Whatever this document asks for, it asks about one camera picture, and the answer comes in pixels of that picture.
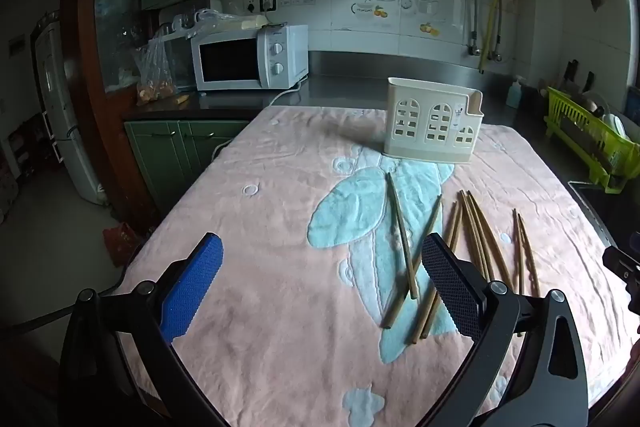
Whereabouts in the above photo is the green plastic dish rack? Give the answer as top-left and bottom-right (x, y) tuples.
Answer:
(544, 86), (640, 194)

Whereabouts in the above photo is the white power cable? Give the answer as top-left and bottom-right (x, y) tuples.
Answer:
(212, 76), (309, 160)

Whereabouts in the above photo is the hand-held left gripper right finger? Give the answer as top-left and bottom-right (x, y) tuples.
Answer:
(421, 233), (590, 427)

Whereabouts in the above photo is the black cooktop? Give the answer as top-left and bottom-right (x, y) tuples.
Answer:
(567, 179), (640, 250)

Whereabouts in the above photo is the green base cabinet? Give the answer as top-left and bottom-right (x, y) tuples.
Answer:
(124, 119), (251, 228)

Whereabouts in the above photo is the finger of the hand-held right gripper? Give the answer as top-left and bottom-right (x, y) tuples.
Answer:
(602, 247), (640, 333)

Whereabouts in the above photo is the yellow gas hose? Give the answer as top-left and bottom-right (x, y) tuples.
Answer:
(478, 0), (502, 74)

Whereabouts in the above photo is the white microwave oven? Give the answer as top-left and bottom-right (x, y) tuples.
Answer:
(190, 24), (309, 92)

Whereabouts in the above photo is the clear plastic bag of food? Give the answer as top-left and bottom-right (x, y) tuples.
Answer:
(132, 39), (176, 102)

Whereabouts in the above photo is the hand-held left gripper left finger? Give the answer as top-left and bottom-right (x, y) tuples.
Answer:
(59, 232), (226, 427)

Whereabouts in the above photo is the red bag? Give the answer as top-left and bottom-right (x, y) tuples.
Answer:
(102, 222), (146, 268)

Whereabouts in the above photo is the white plate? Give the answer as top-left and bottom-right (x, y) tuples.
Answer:
(601, 113), (627, 138)

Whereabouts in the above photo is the pink printed blanket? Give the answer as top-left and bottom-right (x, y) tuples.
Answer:
(122, 106), (636, 427)

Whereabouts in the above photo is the silver refrigerator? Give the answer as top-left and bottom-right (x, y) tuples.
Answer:
(30, 14), (108, 208)

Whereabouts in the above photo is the cream plastic utensil holder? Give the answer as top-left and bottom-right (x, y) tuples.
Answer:
(384, 78), (485, 164)

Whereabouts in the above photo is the pile of wooden chopsticks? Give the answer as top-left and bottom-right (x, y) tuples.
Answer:
(382, 172), (541, 345)

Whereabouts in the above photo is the fruit wall sticker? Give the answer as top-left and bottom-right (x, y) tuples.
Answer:
(352, 0), (442, 38)

